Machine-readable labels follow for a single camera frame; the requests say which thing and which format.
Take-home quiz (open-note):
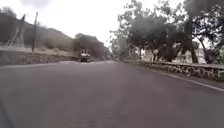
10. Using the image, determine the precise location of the wooded hillside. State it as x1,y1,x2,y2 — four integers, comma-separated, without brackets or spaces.
0,8,79,54

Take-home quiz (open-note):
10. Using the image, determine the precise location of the clump of dark trees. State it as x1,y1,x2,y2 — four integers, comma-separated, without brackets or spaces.
72,32,113,61

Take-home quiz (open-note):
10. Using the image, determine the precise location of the low stone wall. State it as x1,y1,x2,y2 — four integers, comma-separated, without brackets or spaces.
0,49,81,67
121,59,224,82

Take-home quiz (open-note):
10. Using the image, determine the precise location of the row of trees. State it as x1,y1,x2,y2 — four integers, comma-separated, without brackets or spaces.
109,0,224,65

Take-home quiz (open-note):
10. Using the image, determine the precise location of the white painted line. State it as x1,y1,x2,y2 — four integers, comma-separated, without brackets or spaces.
146,68,224,93

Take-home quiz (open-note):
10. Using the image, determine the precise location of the yellow excavator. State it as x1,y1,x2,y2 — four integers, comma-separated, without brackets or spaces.
78,49,92,63

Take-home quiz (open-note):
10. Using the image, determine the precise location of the grey asphalt road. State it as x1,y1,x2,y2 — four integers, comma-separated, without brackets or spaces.
0,59,224,128

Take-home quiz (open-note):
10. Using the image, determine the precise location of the pale building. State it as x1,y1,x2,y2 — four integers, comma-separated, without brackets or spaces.
143,46,209,65

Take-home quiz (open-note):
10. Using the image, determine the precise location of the lattice pylon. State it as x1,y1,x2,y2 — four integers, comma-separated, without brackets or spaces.
4,13,27,48

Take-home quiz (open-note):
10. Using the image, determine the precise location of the dark pole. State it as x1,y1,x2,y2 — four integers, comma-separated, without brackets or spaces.
31,11,39,53

